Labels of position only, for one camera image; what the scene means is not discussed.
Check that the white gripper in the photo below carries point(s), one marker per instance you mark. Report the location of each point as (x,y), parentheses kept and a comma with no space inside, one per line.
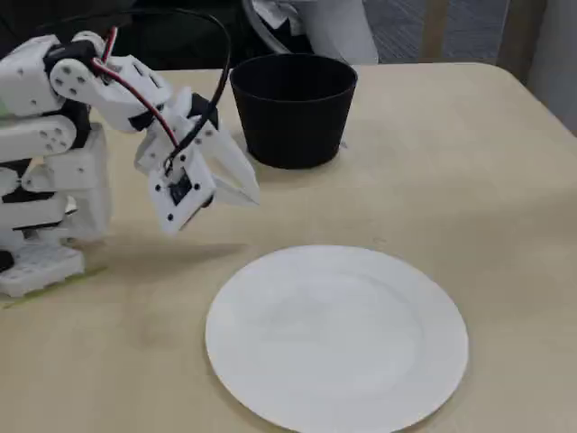
(224,159)

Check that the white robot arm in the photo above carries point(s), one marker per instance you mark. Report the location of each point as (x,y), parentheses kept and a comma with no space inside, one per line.
(27,85)

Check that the black pot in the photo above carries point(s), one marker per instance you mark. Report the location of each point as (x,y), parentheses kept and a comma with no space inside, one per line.
(293,113)

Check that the white round plate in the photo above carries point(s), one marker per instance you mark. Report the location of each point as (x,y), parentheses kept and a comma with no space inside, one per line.
(338,338)

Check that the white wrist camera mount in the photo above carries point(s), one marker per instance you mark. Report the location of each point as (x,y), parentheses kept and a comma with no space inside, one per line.
(164,216)

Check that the yellow green base plate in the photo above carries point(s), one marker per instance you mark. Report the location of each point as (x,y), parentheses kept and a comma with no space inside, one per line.
(94,271)

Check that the wooden post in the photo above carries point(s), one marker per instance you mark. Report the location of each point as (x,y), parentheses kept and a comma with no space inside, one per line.
(435,27)

